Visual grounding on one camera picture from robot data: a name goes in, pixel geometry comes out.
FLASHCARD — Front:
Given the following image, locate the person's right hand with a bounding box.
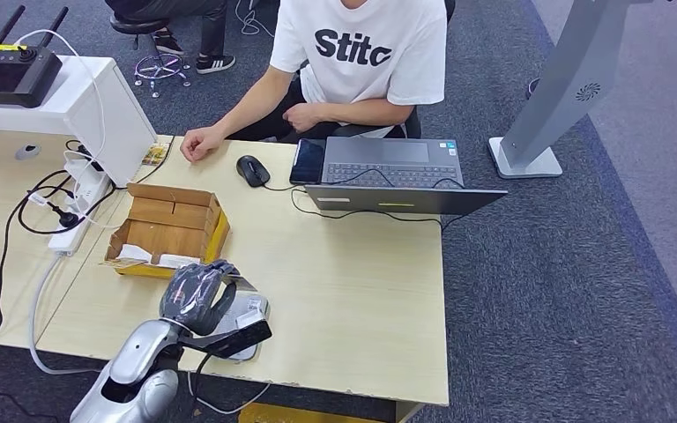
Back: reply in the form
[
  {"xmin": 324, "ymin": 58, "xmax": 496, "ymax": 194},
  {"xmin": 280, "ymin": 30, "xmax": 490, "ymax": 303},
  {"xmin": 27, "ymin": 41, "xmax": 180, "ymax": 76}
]
[{"xmin": 180, "ymin": 125, "xmax": 227, "ymax": 164}]

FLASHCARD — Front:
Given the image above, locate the black computer mouse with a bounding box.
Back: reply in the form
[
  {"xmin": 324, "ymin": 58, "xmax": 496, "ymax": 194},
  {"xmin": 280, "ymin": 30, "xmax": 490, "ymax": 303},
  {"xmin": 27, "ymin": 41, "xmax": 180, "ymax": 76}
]
[{"xmin": 235, "ymin": 155, "xmax": 272, "ymax": 189}]

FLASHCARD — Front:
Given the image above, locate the person's left hand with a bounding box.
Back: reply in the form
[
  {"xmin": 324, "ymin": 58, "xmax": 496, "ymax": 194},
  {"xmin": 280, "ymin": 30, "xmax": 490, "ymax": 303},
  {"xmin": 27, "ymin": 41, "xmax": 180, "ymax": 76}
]
[{"xmin": 282, "ymin": 101, "xmax": 324, "ymax": 135}]

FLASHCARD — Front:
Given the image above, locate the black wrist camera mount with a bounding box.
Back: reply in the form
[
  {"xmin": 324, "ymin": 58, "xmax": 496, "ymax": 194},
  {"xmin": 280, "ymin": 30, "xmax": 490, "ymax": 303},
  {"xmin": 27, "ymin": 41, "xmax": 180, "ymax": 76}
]
[{"xmin": 182, "ymin": 309, "xmax": 273, "ymax": 360}]

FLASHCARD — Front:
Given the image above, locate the white cabinet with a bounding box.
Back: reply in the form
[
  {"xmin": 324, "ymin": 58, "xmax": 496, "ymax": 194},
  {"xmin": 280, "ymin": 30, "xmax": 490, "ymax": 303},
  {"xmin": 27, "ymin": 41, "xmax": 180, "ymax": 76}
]
[{"xmin": 0, "ymin": 51, "xmax": 159, "ymax": 188}]

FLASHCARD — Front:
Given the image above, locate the black remote controller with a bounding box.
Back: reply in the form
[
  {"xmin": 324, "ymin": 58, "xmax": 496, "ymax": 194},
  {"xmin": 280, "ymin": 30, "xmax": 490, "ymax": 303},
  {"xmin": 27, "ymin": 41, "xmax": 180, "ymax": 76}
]
[{"xmin": 0, "ymin": 4, "xmax": 64, "ymax": 109}]

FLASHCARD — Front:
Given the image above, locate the black stool chrome base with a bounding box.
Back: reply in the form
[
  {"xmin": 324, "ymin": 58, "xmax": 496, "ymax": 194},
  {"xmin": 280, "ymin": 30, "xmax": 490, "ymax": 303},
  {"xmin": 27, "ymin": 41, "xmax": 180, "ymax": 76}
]
[{"xmin": 109, "ymin": 14, "xmax": 192, "ymax": 100}]

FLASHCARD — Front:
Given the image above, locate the black smartphone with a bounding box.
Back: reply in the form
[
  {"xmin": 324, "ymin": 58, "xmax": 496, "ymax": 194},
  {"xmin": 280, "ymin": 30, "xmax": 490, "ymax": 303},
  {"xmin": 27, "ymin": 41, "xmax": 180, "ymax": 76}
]
[{"xmin": 289, "ymin": 137, "xmax": 328, "ymax": 186}]

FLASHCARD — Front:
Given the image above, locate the person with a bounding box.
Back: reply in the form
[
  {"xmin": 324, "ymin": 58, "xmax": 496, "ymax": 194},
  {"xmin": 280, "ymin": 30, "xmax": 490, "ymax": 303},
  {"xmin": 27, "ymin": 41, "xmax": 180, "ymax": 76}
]
[
  {"xmin": 104, "ymin": 0, "xmax": 237, "ymax": 75},
  {"xmin": 180, "ymin": 0, "xmax": 457, "ymax": 164}
]

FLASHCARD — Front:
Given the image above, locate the white power strip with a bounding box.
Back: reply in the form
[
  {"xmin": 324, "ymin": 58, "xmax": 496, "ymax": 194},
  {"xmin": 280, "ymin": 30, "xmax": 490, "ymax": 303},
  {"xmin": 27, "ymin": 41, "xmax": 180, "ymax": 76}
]
[{"xmin": 48, "ymin": 150, "xmax": 112, "ymax": 256}]

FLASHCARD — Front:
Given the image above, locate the white card reader cable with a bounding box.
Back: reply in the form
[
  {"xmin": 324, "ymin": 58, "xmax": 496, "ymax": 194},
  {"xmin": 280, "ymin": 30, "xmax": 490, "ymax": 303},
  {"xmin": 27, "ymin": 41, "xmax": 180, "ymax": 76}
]
[{"xmin": 186, "ymin": 370, "xmax": 272, "ymax": 416}]

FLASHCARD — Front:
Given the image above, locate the grey kiosk stand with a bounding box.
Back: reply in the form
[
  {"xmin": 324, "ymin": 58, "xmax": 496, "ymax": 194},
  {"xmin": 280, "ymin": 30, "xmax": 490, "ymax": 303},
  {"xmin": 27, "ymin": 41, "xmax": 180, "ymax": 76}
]
[{"xmin": 488, "ymin": 0, "xmax": 675, "ymax": 180}]

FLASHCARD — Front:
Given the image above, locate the grey card reader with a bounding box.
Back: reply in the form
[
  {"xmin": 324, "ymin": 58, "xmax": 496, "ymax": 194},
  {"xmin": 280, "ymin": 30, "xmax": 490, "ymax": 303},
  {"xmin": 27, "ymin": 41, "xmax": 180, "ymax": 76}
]
[{"xmin": 212, "ymin": 290, "xmax": 271, "ymax": 363}]

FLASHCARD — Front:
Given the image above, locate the white room key card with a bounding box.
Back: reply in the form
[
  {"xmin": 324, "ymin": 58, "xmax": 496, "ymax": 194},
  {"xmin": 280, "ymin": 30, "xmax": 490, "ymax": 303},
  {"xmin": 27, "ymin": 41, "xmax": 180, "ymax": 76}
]
[
  {"xmin": 117, "ymin": 243, "xmax": 154, "ymax": 263},
  {"xmin": 157, "ymin": 254, "xmax": 203, "ymax": 270}
]

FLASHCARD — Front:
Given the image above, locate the grey laptop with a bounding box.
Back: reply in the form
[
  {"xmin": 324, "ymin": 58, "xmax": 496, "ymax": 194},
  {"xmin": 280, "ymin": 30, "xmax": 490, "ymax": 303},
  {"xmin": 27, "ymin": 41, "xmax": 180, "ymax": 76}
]
[{"xmin": 305, "ymin": 136, "xmax": 509, "ymax": 216}]

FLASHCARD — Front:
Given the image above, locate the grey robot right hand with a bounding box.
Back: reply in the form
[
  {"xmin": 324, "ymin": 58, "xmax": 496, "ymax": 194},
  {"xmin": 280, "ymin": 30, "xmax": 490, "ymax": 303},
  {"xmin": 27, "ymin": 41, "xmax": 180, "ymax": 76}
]
[{"xmin": 159, "ymin": 259, "xmax": 257, "ymax": 338}]

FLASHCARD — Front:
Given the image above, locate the long black cable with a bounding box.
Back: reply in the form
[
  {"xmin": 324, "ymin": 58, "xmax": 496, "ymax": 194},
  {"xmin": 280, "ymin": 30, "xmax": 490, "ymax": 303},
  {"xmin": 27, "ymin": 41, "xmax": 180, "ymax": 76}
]
[{"xmin": 0, "ymin": 174, "xmax": 63, "ymax": 423}]

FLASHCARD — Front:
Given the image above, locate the white charging cable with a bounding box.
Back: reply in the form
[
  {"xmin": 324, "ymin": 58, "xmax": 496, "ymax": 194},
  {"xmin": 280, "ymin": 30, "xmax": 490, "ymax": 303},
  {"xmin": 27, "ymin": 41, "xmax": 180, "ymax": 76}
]
[{"xmin": 14, "ymin": 29, "xmax": 109, "ymax": 230}]

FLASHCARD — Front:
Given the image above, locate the black plug with cable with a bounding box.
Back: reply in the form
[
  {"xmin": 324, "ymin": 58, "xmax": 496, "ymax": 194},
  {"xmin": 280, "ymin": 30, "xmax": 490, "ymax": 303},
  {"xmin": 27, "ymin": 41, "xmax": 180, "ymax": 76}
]
[{"xmin": 17, "ymin": 169, "xmax": 119, "ymax": 236}]

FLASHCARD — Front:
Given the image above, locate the black laptop cable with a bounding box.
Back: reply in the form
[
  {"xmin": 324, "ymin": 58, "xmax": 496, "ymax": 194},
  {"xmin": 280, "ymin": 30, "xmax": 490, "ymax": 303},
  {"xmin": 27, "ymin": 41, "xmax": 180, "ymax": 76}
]
[{"xmin": 289, "ymin": 167, "xmax": 469, "ymax": 234}]

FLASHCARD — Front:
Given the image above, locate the open cardboard box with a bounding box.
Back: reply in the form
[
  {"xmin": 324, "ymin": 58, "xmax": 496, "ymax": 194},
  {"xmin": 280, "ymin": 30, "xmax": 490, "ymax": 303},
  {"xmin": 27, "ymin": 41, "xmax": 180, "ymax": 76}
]
[{"xmin": 103, "ymin": 182, "xmax": 232, "ymax": 279}]

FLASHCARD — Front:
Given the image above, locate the white floor cable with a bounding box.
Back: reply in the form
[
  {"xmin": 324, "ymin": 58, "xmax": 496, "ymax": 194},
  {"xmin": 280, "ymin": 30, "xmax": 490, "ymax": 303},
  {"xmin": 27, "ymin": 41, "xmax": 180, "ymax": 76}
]
[{"xmin": 234, "ymin": 0, "xmax": 275, "ymax": 37}]

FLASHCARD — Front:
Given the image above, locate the clear plastic film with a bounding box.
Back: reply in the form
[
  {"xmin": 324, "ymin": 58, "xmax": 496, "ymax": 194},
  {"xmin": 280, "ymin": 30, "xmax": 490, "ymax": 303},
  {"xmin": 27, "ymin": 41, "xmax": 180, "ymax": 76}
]
[{"xmin": 166, "ymin": 268, "xmax": 223, "ymax": 316}]

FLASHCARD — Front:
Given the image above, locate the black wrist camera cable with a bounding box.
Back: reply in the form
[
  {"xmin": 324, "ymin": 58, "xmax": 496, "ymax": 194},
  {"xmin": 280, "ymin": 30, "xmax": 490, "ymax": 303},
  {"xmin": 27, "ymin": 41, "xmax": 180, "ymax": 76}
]
[{"xmin": 188, "ymin": 352, "xmax": 218, "ymax": 417}]

